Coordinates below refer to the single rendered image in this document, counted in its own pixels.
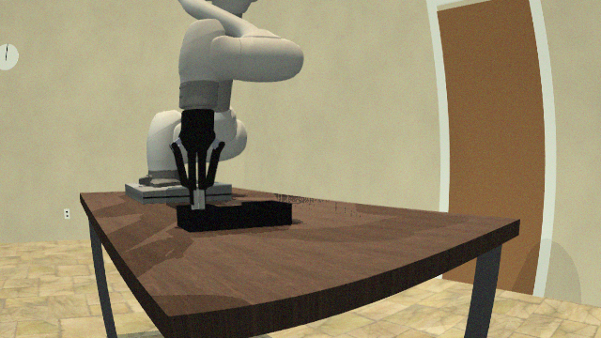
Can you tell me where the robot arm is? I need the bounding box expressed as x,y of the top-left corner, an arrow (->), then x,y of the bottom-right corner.
137,0 -> 304,188

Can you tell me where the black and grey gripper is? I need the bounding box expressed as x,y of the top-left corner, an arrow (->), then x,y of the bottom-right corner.
169,109 -> 225,209

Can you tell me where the black rack of bins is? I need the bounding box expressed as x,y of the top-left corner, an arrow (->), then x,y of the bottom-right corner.
177,200 -> 292,232

